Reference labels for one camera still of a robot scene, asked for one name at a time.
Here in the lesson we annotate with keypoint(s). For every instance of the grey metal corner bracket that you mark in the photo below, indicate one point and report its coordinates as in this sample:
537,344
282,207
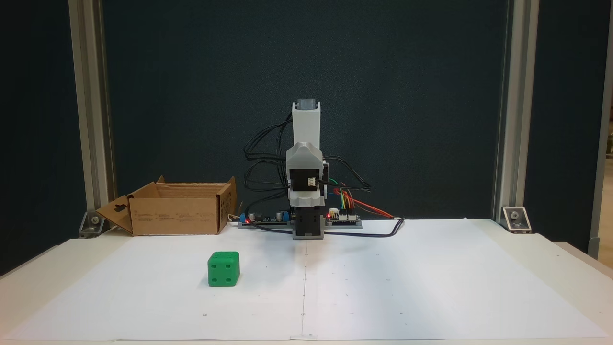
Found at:
93,221
516,218

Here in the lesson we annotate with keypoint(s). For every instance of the blue circuit board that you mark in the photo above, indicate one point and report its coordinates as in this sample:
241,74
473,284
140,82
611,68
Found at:
285,216

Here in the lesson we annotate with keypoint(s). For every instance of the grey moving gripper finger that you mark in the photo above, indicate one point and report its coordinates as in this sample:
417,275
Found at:
304,162

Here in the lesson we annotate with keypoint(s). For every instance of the white paper sheet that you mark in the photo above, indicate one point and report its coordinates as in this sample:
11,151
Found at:
407,287

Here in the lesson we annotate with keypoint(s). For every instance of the brown cardboard box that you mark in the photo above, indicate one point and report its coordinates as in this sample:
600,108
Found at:
177,218

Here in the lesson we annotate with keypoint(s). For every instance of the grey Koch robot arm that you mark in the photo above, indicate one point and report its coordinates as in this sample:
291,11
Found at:
306,124

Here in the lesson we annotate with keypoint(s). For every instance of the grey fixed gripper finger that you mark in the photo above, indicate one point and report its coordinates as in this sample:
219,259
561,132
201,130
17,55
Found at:
304,147

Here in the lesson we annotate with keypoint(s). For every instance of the green dice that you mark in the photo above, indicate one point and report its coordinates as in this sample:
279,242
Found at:
223,270

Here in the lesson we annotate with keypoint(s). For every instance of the grey aluminium frame post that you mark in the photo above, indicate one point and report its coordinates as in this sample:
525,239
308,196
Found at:
91,96
515,96
598,201

